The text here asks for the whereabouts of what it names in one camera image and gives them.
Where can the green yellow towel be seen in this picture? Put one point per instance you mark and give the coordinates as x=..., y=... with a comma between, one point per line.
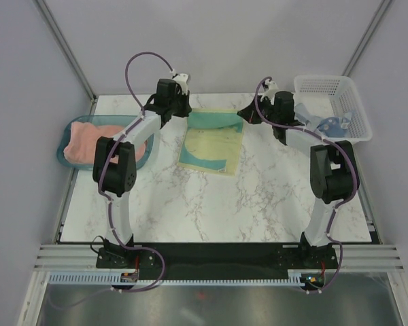
x=212, y=141

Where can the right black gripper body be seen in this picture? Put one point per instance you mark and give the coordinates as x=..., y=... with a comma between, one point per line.
x=265, y=109

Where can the right aluminium frame post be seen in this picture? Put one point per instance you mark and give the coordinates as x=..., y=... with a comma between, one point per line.
x=368, y=35

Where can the white slotted cable duct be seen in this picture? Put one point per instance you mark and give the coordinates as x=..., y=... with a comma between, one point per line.
x=122, y=279

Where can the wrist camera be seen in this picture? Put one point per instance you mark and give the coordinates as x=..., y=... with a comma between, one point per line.
x=182, y=79
x=270, y=89

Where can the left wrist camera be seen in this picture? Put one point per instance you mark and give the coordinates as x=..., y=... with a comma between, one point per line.
x=182, y=79

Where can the aluminium frame post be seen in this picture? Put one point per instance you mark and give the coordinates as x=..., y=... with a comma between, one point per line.
x=368, y=35
x=63, y=45

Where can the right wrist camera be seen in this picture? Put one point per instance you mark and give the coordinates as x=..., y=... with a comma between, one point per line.
x=270, y=89

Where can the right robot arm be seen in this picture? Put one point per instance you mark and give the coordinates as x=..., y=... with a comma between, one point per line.
x=333, y=173

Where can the left aluminium frame post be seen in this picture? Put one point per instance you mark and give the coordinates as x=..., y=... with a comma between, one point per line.
x=63, y=45

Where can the blue patterned towel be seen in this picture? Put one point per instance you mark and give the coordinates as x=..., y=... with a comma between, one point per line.
x=320, y=118

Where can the pink towel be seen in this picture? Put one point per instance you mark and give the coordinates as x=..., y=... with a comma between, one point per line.
x=81, y=147

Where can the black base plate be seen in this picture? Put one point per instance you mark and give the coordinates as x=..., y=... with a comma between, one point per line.
x=216, y=260

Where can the teal plastic tray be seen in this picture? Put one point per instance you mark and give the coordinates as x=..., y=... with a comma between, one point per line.
x=108, y=142

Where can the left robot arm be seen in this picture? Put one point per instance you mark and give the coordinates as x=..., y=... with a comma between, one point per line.
x=115, y=187

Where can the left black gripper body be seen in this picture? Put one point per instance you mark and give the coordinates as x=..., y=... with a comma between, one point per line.
x=180, y=102

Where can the aluminium rail bar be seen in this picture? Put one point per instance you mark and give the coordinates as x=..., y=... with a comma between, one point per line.
x=356, y=258

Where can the white perforated plastic basket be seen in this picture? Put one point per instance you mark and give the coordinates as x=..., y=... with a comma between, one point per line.
x=332, y=95

